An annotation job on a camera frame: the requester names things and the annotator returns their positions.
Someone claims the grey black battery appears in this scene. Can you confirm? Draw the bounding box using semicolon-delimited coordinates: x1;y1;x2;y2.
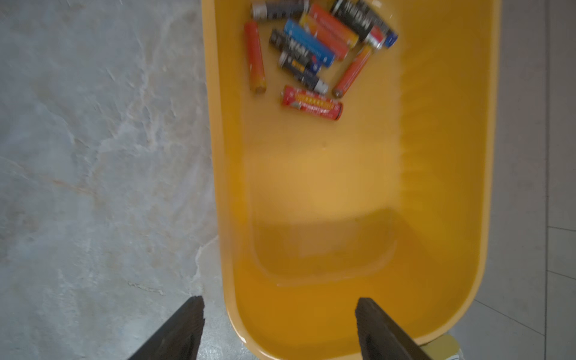
250;0;311;21

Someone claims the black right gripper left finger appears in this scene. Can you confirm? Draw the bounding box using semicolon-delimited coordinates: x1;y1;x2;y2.
129;296;205;360

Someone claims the yellow plastic storage tray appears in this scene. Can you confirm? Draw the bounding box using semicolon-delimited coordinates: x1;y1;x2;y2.
201;1;501;359

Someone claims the black red silver battery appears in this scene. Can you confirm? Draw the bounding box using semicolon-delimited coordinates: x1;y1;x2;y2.
330;0;386;50

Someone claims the black battery silver end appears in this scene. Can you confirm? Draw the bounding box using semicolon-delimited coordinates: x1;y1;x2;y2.
278;51;329;95

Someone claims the red battery with yellow text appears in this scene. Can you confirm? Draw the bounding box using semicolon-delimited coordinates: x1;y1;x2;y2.
281;85;344;121

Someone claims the dark blue battery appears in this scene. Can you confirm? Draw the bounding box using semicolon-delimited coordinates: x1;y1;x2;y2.
356;0;398;49

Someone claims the slim red orange battery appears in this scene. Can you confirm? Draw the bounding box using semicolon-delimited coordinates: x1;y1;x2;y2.
244;20;266;94

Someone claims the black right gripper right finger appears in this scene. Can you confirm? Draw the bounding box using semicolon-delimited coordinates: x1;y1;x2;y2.
355;298;431;360

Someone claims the black blue battery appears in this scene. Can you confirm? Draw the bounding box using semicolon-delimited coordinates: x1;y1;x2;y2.
269;28;321;75

